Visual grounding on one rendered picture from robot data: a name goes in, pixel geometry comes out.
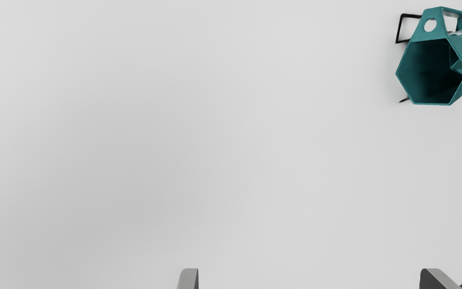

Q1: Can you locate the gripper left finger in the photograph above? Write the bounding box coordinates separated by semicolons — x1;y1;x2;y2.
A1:
177;268;199;289

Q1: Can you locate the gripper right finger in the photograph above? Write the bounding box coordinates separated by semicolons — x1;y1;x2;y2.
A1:
419;266;462;289

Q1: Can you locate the teal faceted mug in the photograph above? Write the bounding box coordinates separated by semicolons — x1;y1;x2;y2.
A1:
395;6;462;106

